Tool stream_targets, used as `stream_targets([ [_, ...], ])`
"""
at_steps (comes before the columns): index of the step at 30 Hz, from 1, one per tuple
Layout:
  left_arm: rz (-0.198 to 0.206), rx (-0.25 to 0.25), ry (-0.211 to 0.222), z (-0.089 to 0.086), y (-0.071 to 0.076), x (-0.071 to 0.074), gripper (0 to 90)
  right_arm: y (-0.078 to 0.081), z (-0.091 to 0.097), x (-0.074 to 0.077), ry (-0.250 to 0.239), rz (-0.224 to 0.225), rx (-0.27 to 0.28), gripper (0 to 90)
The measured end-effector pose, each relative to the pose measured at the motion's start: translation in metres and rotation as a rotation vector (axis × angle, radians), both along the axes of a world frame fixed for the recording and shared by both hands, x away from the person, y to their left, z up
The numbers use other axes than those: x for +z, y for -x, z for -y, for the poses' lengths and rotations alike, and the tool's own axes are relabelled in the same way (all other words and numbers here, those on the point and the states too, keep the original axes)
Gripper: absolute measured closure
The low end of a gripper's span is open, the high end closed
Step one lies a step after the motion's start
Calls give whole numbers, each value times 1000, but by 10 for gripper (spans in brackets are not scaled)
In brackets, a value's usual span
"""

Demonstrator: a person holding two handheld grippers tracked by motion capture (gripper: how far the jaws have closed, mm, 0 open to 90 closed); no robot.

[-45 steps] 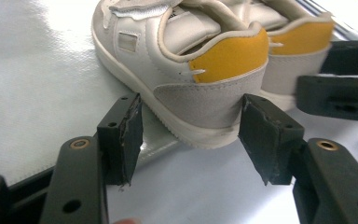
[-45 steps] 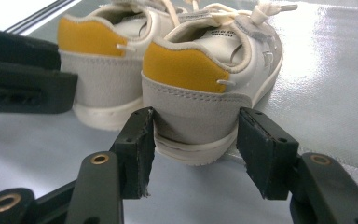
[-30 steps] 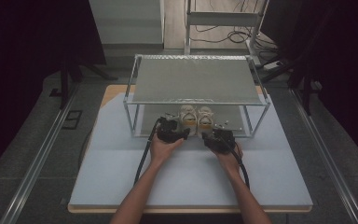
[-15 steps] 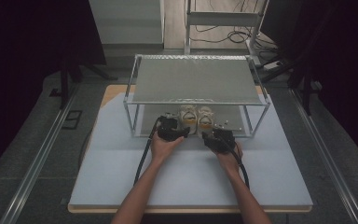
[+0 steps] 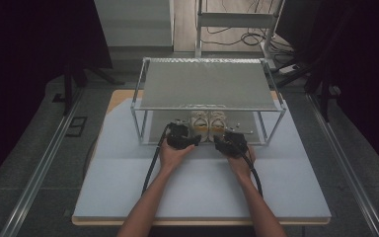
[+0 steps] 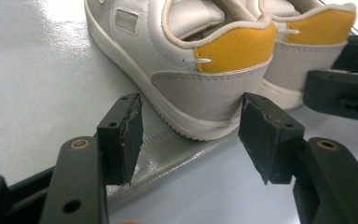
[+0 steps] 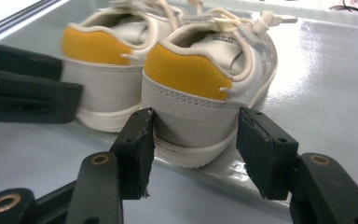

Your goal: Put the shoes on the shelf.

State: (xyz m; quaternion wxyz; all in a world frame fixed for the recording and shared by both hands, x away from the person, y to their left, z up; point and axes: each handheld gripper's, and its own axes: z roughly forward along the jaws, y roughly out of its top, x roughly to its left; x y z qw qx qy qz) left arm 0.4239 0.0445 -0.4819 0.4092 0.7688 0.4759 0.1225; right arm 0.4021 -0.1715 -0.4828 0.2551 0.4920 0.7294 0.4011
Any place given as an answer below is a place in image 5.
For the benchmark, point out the white power strip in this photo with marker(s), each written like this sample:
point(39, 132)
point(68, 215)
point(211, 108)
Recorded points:
point(288, 68)

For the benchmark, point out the person's left hand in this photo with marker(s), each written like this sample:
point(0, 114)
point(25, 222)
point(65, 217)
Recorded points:
point(172, 158)

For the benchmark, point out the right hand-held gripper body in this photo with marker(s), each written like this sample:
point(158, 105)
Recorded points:
point(234, 144)

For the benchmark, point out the black tripod stand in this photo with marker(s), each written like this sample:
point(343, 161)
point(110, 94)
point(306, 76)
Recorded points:
point(316, 79)
point(75, 79)

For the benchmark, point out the dark curtain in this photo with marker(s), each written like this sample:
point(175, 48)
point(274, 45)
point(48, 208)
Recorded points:
point(29, 65)
point(352, 65)

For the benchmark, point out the person's right hand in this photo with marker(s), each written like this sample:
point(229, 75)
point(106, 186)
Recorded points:
point(242, 164)

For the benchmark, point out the black floor socket frame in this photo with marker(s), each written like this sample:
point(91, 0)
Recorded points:
point(76, 126)

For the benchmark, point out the white cabinet panel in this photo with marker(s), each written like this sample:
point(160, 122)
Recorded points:
point(133, 23)

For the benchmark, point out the white metal stand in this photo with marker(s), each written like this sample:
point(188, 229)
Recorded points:
point(235, 21)

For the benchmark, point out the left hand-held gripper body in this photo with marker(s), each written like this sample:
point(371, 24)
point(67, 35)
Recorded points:
point(178, 135)

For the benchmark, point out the metal two-tier shoe rack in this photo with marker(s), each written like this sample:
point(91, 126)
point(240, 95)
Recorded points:
point(207, 85)

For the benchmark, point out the aluminium floor rail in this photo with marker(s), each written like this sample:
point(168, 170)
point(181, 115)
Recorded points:
point(42, 164)
point(345, 164)

